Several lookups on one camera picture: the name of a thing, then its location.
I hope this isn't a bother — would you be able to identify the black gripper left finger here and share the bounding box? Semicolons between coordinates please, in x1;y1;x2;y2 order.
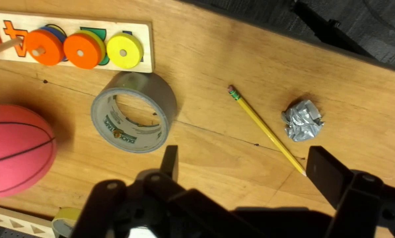
70;144;233;238

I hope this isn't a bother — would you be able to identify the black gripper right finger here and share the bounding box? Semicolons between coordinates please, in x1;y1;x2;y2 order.
305;145;395;238

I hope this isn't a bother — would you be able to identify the grey duct tape roll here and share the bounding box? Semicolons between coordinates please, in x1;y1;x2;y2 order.
89;71;178;155

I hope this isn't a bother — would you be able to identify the pink rubber basketball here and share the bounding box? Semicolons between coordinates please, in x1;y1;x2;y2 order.
0;103;58;198

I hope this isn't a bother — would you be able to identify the crumpled foil ball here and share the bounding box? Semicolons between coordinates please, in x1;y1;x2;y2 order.
280;98;325;144

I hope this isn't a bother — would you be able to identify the small yellow green block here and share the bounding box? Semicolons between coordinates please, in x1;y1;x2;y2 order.
50;206;83;238

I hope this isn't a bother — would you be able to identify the wooden strip with slots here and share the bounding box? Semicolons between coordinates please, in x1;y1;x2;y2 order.
0;202;59;238

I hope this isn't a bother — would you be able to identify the yellow pencil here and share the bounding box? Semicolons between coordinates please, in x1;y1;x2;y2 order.
226;85;307;177

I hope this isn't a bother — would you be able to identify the yellow wooden ring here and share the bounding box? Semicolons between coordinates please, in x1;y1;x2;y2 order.
105;32;145;70

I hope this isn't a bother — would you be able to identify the orange wooden ring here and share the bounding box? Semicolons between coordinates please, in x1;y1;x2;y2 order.
26;26;67;67
62;30;107;70

